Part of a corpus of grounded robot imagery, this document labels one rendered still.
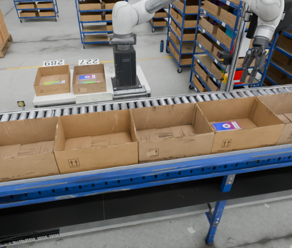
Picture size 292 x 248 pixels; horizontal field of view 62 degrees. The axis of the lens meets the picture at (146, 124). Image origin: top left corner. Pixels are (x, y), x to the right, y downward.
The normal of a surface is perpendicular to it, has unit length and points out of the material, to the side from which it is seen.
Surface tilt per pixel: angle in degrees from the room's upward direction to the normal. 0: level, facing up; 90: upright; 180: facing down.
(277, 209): 0
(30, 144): 0
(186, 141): 90
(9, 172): 91
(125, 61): 90
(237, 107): 90
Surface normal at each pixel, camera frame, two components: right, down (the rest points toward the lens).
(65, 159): 0.16, 0.60
